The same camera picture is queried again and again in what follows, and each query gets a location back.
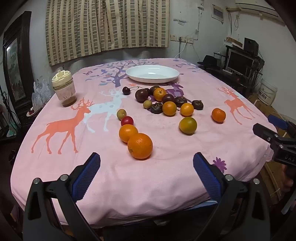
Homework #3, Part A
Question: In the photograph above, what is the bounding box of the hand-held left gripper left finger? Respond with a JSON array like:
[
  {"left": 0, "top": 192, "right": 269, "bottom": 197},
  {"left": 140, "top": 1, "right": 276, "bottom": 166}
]
[{"left": 23, "top": 152, "right": 102, "bottom": 241}]

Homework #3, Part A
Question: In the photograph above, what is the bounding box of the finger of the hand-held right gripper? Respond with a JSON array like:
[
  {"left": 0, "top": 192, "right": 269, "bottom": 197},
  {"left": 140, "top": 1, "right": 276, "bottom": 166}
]
[
  {"left": 268, "top": 114, "right": 296, "bottom": 137},
  {"left": 253, "top": 123, "right": 279, "bottom": 142}
]

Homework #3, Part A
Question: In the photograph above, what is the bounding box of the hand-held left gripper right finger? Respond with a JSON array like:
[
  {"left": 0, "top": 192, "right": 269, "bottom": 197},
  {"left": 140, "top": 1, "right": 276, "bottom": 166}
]
[{"left": 193, "top": 152, "right": 271, "bottom": 241}]

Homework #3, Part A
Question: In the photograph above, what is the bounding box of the greenish orange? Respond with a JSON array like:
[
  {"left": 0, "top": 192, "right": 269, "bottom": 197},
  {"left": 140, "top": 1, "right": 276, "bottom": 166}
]
[{"left": 179, "top": 117, "right": 197, "bottom": 135}]

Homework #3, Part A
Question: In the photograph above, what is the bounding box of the large orange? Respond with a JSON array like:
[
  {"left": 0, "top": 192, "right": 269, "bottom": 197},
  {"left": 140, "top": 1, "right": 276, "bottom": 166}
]
[{"left": 128, "top": 133, "right": 153, "bottom": 160}]

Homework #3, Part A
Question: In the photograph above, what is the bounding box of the large dark purple plum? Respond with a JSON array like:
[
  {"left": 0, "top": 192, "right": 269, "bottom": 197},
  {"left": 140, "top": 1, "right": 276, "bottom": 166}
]
[{"left": 135, "top": 89, "right": 149, "bottom": 103}]

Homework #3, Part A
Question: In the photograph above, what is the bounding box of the white oval plate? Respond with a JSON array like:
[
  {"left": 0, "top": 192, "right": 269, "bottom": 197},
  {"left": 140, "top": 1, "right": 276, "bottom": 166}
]
[{"left": 125, "top": 65, "right": 180, "bottom": 83}]

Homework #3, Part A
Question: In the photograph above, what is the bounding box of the person's right hand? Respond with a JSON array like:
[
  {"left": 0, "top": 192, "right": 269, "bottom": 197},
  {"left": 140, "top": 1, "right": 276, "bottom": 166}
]
[{"left": 281, "top": 164, "right": 296, "bottom": 193}]

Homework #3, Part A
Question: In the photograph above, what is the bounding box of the white plastic bucket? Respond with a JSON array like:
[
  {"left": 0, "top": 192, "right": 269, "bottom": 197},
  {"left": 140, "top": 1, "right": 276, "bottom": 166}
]
[{"left": 258, "top": 79, "right": 278, "bottom": 106}]

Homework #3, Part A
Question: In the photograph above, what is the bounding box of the black metal rack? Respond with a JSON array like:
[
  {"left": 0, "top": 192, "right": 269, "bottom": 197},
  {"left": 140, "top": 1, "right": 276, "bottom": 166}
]
[{"left": 214, "top": 45, "right": 264, "bottom": 98}]

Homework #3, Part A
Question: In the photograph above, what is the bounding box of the pink deer print tablecloth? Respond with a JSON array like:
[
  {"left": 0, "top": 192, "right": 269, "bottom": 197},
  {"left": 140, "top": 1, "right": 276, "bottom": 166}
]
[{"left": 10, "top": 58, "right": 278, "bottom": 225}]

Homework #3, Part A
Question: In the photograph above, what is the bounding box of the computer monitor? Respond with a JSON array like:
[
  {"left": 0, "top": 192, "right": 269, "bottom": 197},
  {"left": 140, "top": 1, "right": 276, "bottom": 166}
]
[{"left": 228, "top": 51, "right": 255, "bottom": 76}]

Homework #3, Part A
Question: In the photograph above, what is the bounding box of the black speaker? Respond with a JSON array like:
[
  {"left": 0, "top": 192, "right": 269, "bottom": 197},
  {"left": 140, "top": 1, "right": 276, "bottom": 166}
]
[{"left": 243, "top": 37, "right": 259, "bottom": 56}]

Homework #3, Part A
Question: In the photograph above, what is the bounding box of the clear cup with cream lid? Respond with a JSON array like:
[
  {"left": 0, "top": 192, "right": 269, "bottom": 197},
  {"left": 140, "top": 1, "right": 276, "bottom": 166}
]
[{"left": 51, "top": 69, "right": 77, "bottom": 107}]

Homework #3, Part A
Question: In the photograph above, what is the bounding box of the cardboard box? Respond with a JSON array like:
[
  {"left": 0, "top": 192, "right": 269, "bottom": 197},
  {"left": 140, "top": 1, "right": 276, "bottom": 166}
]
[{"left": 225, "top": 37, "right": 243, "bottom": 48}]

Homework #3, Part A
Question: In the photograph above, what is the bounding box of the black hat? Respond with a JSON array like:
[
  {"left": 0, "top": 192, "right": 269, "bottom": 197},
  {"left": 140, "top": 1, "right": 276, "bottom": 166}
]
[{"left": 198, "top": 55, "right": 219, "bottom": 69}]

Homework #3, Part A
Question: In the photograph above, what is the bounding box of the clear plastic bag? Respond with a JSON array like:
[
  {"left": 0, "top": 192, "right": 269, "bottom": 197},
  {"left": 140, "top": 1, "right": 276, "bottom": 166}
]
[{"left": 31, "top": 76, "right": 52, "bottom": 112}]

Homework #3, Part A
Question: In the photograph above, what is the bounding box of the white air conditioner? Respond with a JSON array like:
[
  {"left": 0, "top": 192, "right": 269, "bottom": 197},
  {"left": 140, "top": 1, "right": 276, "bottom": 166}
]
[{"left": 235, "top": 0, "right": 279, "bottom": 18}]

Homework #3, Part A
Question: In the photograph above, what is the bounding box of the dark framed picture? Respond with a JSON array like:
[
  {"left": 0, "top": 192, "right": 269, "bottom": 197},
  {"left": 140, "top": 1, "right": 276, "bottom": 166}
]
[{"left": 2, "top": 11, "right": 35, "bottom": 109}]

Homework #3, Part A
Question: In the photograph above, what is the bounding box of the beige striped curtain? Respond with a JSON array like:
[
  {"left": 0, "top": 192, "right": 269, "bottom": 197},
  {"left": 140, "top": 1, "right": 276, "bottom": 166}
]
[{"left": 46, "top": 0, "right": 170, "bottom": 67}]

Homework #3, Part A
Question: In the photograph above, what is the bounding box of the white power cable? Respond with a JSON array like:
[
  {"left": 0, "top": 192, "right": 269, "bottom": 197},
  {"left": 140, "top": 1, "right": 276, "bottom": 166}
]
[{"left": 174, "top": 42, "right": 188, "bottom": 58}]

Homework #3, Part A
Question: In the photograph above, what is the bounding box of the white wall panel box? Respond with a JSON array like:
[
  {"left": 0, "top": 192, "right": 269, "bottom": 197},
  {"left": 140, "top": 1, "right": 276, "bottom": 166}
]
[{"left": 211, "top": 4, "right": 225, "bottom": 24}]

